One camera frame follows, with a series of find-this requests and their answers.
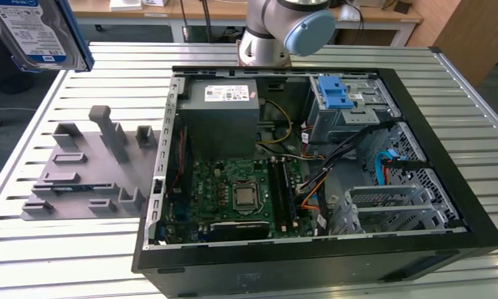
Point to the hard disk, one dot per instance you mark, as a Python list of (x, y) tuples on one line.
[(30, 31)]

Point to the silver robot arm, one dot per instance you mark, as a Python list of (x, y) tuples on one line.
[(261, 46)]

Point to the silver disk bay cage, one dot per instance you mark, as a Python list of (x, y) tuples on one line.
[(381, 210)]

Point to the grey power supply unit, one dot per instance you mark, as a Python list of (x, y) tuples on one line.
[(220, 130)]

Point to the black RAM slot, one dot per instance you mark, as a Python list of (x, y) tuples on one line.
[(281, 193), (287, 193), (291, 193), (276, 193)]

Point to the silver CPU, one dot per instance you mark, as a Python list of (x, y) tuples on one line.
[(245, 197)]

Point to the green motherboard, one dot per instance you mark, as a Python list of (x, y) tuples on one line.
[(208, 187)]

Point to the black graphics card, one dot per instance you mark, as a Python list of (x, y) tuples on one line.
[(240, 230)]

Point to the blue plastic drive latch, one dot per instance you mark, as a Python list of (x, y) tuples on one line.
[(332, 93)]

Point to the silver optical drive cage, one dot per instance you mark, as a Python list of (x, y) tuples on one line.
[(357, 118)]

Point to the grey parts rack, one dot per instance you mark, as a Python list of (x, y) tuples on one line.
[(91, 174)]

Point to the black PC case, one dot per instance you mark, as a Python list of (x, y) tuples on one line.
[(316, 268)]

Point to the small white box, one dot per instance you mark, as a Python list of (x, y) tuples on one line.
[(155, 2)]

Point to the light wooden cabinet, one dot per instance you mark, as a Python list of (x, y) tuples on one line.
[(477, 37)]

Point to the wooden desk white frame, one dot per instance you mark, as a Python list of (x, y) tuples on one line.
[(128, 14), (395, 16)]

